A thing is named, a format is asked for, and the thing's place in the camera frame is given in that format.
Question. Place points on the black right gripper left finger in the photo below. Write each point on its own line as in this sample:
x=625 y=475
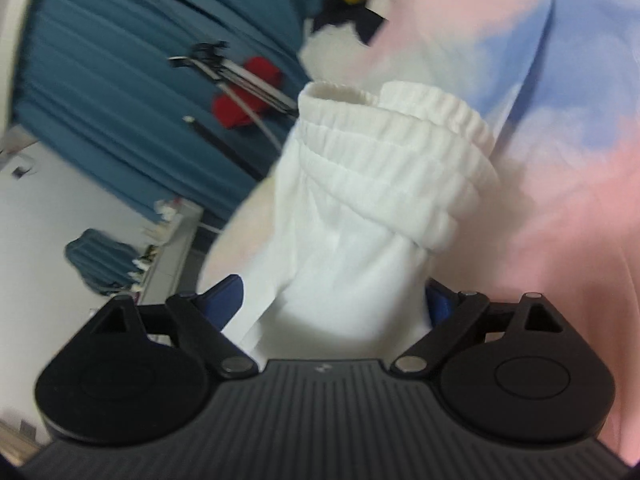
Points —
x=221 y=303

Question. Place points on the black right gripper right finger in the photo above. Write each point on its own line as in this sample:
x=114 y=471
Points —
x=441 y=301

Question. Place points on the white knit garment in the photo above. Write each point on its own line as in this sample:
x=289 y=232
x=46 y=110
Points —
x=368 y=190

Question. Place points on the white drawer desk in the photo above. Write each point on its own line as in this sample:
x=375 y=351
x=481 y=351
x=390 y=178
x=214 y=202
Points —
x=172 y=237

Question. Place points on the red cloth on stand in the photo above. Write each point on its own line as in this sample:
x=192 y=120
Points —
x=230 y=114

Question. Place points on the blue curtain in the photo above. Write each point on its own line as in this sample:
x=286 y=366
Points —
x=94 y=83

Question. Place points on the black metal stand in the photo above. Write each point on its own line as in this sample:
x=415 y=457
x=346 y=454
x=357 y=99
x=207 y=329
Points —
x=209 y=59

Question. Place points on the pastel tie-dye duvet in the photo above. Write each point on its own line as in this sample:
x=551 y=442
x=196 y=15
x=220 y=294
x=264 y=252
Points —
x=557 y=83

